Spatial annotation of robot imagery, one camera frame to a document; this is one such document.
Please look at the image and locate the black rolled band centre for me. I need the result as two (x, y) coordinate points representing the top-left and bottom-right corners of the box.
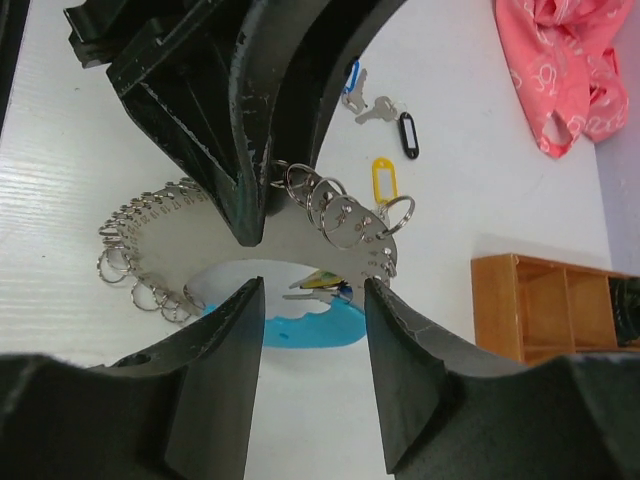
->
(609, 277), (639, 346)

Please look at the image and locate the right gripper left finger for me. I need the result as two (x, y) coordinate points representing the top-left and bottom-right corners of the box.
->
(89, 277), (265, 479)

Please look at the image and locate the blue tag key on disc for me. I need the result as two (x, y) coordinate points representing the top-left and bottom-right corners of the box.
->
(282, 270), (353, 304)

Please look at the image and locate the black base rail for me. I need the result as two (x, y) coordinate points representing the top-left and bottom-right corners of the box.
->
(0, 0), (30, 126)

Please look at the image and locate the pink plastic bag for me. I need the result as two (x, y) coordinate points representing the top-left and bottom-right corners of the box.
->
(494, 0), (634, 159)

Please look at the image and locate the yellow tag key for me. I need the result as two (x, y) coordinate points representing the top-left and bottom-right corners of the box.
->
(371, 157), (398, 209)

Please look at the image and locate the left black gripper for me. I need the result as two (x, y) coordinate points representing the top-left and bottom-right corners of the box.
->
(62, 0), (341, 249)

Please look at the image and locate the wooden compartment tray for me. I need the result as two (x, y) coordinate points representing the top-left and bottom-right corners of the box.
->
(471, 253), (639, 366)

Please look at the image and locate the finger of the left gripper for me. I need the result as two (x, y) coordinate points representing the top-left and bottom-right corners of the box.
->
(272, 1), (403, 167)

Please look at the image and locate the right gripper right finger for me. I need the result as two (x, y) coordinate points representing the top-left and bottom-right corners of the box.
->
(365, 279), (525, 479)

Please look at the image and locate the metal key organiser disc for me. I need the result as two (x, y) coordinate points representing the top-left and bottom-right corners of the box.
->
(95, 159), (416, 350)

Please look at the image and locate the black key tag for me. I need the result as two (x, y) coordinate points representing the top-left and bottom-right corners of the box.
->
(398, 112), (420, 160)

